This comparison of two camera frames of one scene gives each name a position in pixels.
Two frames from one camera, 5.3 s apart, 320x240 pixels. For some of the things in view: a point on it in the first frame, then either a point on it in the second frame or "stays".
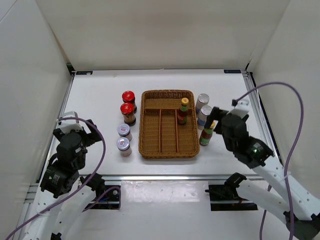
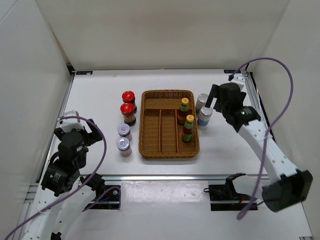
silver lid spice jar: (123, 144) stays
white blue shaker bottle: (203, 100) stays
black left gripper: (94, 136) stays
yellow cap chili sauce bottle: (206, 134) -> (188, 130)
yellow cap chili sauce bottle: (183, 113) stays
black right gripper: (215, 115) -> (214, 93)
